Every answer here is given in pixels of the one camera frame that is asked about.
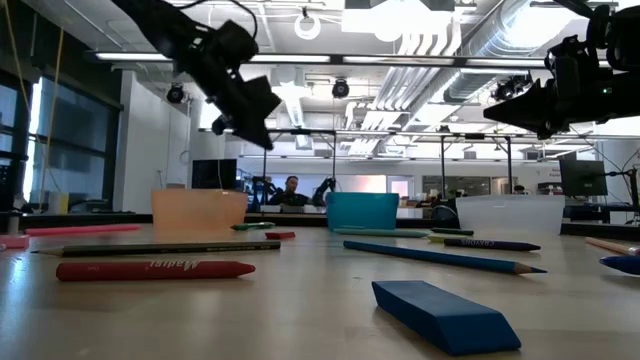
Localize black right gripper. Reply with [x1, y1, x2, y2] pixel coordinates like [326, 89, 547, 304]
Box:
[483, 49, 640, 141]

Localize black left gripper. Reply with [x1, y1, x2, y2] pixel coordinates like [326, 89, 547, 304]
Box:
[172, 43, 283, 151]

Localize orange translucent plastic bin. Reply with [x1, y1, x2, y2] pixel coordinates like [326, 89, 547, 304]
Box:
[151, 188, 250, 232]

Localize green pen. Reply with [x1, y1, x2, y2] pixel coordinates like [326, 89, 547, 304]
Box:
[230, 221, 277, 232]

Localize dark purple crayon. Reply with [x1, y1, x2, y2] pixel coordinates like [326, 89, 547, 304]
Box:
[443, 237, 542, 253]

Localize blue plastic bin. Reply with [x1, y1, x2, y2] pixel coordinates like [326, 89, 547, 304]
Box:
[325, 191, 401, 232]

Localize dark green pencil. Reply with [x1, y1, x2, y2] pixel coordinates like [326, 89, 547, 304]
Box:
[30, 240, 282, 259]

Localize orange pencil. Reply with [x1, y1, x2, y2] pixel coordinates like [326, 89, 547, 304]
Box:
[584, 236, 640, 257]

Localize blue pencil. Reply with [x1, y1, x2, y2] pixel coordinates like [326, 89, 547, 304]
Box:
[342, 240, 548, 276]

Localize teal pen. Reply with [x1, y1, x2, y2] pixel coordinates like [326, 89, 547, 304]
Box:
[331, 227, 432, 239]

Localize red crayon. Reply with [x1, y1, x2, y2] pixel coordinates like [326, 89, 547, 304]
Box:
[55, 259, 257, 282]

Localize blue pen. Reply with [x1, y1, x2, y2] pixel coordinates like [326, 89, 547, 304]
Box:
[598, 255, 640, 277]

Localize pink pencil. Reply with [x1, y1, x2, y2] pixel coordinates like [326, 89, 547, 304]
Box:
[23, 223, 143, 238]

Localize blue eraser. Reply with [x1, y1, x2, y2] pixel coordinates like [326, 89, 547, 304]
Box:
[371, 279, 523, 357]

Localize pink clip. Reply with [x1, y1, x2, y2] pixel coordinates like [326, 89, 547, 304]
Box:
[0, 234, 32, 250]

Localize black monitor on arm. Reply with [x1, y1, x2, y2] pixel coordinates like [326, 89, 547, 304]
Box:
[558, 158, 609, 198]

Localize black monitor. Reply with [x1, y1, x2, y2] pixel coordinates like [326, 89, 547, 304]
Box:
[191, 158, 238, 190]

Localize overhead LED light bar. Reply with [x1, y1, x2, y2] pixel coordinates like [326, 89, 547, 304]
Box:
[84, 49, 614, 70]

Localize clear plastic bin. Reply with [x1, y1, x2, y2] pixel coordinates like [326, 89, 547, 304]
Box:
[455, 194, 567, 235]

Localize black desk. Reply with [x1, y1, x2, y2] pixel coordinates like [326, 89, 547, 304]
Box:
[562, 199, 640, 226]

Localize white ceiling pipes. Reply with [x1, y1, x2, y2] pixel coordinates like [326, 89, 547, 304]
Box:
[344, 32, 464, 156]

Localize white ceiling light panel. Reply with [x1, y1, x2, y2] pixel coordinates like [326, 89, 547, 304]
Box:
[341, 0, 455, 44]

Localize yellow white container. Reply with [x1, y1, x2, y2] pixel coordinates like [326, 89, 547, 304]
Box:
[47, 191, 70, 215]

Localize black metal frame stand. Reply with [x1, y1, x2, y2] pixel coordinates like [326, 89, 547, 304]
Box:
[259, 128, 339, 194]
[438, 132, 515, 196]

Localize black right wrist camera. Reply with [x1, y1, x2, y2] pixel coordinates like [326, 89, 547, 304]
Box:
[544, 35, 586, 76]

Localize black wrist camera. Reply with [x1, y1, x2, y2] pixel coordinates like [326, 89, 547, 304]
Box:
[544, 35, 586, 76]
[214, 19, 260, 69]

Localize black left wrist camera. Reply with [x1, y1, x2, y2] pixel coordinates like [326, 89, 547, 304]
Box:
[214, 19, 260, 69]

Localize silver ventilation duct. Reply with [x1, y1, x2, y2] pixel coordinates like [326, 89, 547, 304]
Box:
[442, 0, 594, 104]

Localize black aluminium table frame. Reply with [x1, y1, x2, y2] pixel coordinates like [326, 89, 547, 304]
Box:
[0, 212, 640, 242]

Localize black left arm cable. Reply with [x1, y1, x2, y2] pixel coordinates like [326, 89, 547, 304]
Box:
[172, 0, 260, 40]

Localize white cable coil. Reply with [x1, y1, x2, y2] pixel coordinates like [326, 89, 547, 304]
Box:
[293, 12, 322, 41]

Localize yellow cable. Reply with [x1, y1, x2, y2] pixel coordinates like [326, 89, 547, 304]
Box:
[2, 0, 66, 201]

